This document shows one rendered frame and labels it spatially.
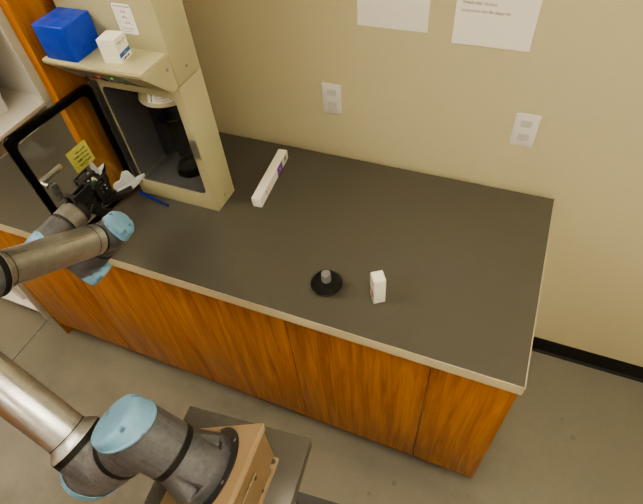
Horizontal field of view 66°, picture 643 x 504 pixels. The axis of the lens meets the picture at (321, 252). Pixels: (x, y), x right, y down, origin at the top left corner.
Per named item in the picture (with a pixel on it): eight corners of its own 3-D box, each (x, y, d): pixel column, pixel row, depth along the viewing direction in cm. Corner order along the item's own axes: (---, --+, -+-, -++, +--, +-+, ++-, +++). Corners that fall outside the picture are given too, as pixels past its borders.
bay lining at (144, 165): (180, 136, 185) (148, 45, 158) (241, 148, 178) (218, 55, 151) (142, 177, 171) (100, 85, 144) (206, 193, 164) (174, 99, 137)
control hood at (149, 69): (85, 71, 142) (69, 37, 135) (179, 88, 133) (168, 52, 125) (58, 93, 136) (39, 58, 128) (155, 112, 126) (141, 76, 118)
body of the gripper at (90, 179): (108, 171, 131) (78, 201, 124) (121, 195, 138) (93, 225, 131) (86, 166, 134) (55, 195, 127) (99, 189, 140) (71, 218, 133)
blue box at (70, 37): (73, 40, 133) (57, 6, 127) (102, 44, 131) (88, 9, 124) (47, 58, 128) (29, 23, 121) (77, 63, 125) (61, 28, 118)
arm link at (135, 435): (177, 464, 90) (113, 429, 85) (136, 492, 95) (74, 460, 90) (194, 411, 100) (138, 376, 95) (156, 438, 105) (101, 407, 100)
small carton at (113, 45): (115, 52, 127) (105, 29, 122) (132, 53, 126) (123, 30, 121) (105, 62, 124) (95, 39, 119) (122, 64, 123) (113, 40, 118)
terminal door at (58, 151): (137, 185, 173) (88, 81, 142) (73, 245, 156) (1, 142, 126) (136, 184, 173) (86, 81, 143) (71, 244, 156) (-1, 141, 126)
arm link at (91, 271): (111, 269, 122) (73, 241, 119) (88, 293, 127) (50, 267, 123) (124, 252, 129) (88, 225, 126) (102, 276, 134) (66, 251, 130)
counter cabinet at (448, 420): (142, 240, 293) (73, 109, 224) (497, 344, 232) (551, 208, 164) (66, 332, 254) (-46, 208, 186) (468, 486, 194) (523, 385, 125)
